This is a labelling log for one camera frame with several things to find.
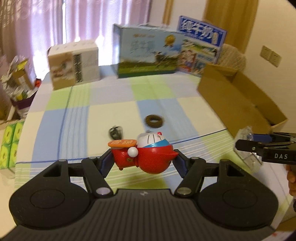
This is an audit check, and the clear plastic package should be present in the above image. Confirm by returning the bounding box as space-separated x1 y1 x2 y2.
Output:
233 126 262 173

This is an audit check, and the white beige product box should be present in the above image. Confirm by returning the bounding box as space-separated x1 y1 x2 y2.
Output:
47 40 100 90

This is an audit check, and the red Doraemon toy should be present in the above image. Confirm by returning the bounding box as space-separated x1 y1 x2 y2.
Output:
108 132 178 174

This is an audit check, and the double wall socket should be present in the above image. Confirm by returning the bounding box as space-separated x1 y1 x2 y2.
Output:
259 45 281 67

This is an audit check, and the pure milk cow carton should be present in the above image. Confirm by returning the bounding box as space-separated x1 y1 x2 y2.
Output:
112 24 184 78

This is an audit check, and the cluttered side bin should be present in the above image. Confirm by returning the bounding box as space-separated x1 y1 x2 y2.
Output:
1 55 42 118

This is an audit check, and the person's hand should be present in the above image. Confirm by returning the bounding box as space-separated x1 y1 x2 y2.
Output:
286 165 296 198

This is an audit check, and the green tissue pack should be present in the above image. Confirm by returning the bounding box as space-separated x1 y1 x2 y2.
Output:
1 120 25 170

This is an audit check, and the blue milk carton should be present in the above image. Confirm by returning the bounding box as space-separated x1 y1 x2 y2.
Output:
177 16 227 76

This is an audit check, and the checkered bed sheet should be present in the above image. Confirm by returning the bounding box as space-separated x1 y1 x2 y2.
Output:
14 66 295 223

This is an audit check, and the beige quilted chair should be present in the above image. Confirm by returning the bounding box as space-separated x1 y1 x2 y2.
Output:
216 44 246 72

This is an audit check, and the pink curtain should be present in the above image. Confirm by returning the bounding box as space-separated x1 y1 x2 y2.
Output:
1 0 151 78

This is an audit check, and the yellow brown curtain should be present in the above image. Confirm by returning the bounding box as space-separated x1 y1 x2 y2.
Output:
203 0 258 54

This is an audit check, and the brown cardboard box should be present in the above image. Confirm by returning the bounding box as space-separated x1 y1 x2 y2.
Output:
198 64 287 137

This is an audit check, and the brown braided hair tie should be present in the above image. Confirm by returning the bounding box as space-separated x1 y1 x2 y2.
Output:
144 114 165 129

